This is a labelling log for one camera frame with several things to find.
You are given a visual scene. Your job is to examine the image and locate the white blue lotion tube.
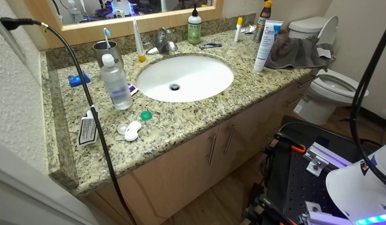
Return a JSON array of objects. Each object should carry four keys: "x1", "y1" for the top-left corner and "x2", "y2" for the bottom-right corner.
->
[{"x1": 252, "y1": 18, "x2": 285, "y2": 73}]

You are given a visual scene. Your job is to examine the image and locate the white electric toothbrush yellow base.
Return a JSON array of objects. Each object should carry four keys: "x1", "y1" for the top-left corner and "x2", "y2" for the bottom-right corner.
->
[{"x1": 131, "y1": 17, "x2": 148, "y2": 63}]

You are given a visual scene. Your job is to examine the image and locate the small blue plastic item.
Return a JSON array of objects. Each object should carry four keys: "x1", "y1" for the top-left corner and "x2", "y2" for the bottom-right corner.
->
[{"x1": 68, "y1": 72, "x2": 93, "y2": 88}]

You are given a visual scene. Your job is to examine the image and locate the orange black clamp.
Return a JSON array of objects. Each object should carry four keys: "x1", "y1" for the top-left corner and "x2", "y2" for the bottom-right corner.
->
[{"x1": 275, "y1": 132, "x2": 307, "y2": 155}]

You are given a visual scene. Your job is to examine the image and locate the small green round cap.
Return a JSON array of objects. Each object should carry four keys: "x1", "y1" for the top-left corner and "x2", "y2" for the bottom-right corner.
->
[{"x1": 140, "y1": 108, "x2": 154, "y2": 122}]

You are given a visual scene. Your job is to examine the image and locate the grey brown bath towel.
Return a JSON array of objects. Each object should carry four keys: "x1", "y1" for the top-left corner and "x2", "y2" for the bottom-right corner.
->
[{"x1": 265, "y1": 31, "x2": 334, "y2": 71}]

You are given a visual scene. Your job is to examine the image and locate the metal cabinet door handle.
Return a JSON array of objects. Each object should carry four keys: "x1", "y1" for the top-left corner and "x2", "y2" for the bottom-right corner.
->
[
  {"x1": 205, "y1": 132, "x2": 219, "y2": 167},
  {"x1": 221, "y1": 123, "x2": 236, "y2": 156}
]

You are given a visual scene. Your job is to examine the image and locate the wood framed wall mirror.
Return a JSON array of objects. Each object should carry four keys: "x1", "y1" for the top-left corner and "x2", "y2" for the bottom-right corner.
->
[{"x1": 23, "y1": 0, "x2": 225, "y2": 47}]

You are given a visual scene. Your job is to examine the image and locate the white oval sink basin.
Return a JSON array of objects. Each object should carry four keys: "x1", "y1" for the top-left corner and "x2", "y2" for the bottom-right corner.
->
[{"x1": 135, "y1": 53, "x2": 236, "y2": 103}]

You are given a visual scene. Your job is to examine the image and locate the black robot table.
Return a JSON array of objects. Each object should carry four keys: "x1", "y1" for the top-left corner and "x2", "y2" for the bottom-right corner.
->
[{"x1": 241, "y1": 116, "x2": 386, "y2": 225}]

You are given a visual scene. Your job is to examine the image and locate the clear bottle white cap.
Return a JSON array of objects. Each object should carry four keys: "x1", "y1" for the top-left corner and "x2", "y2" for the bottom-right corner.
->
[{"x1": 99, "y1": 52, "x2": 134, "y2": 111}]

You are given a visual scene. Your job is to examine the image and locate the white blue manual toothbrush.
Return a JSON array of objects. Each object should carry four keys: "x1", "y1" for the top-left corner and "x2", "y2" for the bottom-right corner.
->
[{"x1": 101, "y1": 26, "x2": 113, "y2": 50}]

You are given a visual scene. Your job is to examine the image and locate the light wood vanity cabinet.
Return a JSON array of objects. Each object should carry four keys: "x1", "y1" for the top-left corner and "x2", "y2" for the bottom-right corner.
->
[{"x1": 81, "y1": 73, "x2": 320, "y2": 225}]

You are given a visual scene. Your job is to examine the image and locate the chrome sink faucet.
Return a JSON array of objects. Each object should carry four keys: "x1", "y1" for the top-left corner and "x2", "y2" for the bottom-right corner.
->
[{"x1": 146, "y1": 26, "x2": 180, "y2": 56}]

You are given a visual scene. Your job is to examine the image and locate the white towel label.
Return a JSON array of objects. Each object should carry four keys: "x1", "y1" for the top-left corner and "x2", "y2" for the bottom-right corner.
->
[{"x1": 316, "y1": 46, "x2": 334, "y2": 60}]

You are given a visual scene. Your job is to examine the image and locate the blue razor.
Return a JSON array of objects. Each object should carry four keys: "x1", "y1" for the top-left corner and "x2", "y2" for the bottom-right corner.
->
[{"x1": 199, "y1": 41, "x2": 224, "y2": 51}]

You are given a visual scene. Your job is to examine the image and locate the green soap pump bottle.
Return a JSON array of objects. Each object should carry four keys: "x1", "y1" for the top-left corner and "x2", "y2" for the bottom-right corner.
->
[{"x1": 186, "y1": 2, "x2": 204, "y2": 46}]

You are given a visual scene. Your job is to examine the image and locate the clear round lens lid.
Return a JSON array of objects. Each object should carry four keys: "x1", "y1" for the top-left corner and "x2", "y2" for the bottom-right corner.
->
[{"x1": 116, "y1": 122, "x2": 130, "y2": 136}]

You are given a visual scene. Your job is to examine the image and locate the metal toothbrush cup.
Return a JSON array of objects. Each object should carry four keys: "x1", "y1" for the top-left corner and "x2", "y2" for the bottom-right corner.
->
[{"x1": 91, "y1": 40, "x2": 125, "y2": 70}]

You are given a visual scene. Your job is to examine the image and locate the white printed cable tag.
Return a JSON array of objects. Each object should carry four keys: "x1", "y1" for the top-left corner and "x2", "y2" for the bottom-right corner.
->
[{"x1": 76, "y1": 108, "x2": 100, "y2": 147}]

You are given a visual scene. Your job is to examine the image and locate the white toilet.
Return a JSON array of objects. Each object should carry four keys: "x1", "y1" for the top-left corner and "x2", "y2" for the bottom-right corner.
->
[{"x1": 287, "y1": 15, "x2": 370, "y2": 126}]

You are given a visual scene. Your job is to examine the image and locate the thick black power cable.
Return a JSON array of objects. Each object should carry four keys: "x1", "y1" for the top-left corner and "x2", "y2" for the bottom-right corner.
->
[{"x1": 0, "y1": 16, "x2": 138, "y2": 225}]

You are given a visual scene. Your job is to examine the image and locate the aluminium mounting rail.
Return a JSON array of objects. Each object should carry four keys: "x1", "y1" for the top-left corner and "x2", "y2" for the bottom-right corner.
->
[
  {"x1": 304, "y1": 141, "x2": 352, "y2": 177},
  {"x1": 304, "y1": 201, "x2": 347, "y2": 225}
]

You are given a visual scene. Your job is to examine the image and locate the black hanging robot cables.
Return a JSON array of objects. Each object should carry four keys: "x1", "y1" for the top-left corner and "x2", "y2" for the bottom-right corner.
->
[{"x1": 349, "y1": 16, "x2": 386, "y2": 191}]

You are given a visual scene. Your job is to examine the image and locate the white contact lens case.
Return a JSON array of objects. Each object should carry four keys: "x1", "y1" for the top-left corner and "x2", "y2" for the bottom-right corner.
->
[{"x1": 124, "y1": 120, "x2": 144, "y2": 143}]

